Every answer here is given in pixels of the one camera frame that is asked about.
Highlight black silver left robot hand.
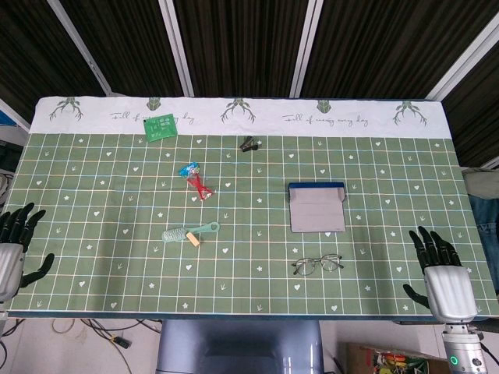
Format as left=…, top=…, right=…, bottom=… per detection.
left=0, top=202, right=55, bottom=304

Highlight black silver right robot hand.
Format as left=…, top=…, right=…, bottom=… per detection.
left=402, top=225, right=479, bottom=324

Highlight thin-rimmed eyeglasses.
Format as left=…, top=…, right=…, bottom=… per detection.
left=291, top=253, right=345, bottom=276

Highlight blue glasses case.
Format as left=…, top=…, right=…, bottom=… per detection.
left=288, top=182, right=348, bottom=234

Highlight cardboard box with parts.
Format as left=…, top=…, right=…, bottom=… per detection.
left=337, top=341, right=449, bottom=374

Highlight mint green scrubbing brush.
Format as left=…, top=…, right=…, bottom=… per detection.
left=161, top=221, right=221, bottom=245

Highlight green circuit board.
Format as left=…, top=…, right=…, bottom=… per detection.
left=143, top=113, right=176, bottom=140

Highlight green checked tablecloth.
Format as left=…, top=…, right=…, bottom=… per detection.
left=6, top=95, right=499, bottom=323

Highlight red plastic clip toy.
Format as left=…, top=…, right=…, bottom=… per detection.
left=178, top=162, right=217, bottom=203

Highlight blue grey robot torso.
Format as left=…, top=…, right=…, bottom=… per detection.
left=155, top=319, right=324, bottom=374

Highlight black clip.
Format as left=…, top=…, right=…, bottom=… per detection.
left=239, top=136, right=261, bottom=153

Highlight tangled floor cables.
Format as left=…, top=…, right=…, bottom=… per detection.
left=0, top=317, right=161, bottom=374

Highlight white partition post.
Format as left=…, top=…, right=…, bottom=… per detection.
left=50, top=0, right=115, bottom=97
left=424, top=17, right=499, bottom=101
left=158, top=0, right=195, bottom=97
left=288, top=0, right=337, bottom=97

